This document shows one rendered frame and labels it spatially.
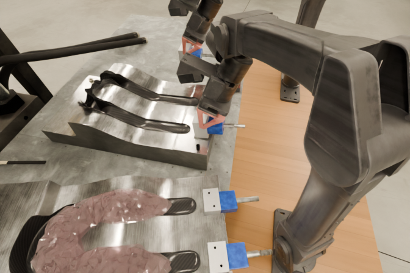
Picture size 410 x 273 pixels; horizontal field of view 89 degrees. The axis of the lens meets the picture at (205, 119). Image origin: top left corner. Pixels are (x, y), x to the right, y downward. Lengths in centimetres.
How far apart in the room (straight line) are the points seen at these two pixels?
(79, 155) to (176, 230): 39
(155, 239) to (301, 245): 28
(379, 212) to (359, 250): 112
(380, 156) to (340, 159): 3
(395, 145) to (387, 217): 154
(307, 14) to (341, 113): 55
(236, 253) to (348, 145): 34
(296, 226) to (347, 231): 27
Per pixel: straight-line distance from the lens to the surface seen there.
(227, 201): 51
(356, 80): 20
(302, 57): 26
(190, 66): 44
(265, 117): 76
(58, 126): 76
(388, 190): 189
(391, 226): 177
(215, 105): 45
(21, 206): 60
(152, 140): 58
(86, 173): 70
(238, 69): 42
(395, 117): 26
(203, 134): 55
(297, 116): 80
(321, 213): 34
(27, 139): 88
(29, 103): 103
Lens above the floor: 136
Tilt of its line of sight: 51 degrees down
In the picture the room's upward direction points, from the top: straight up
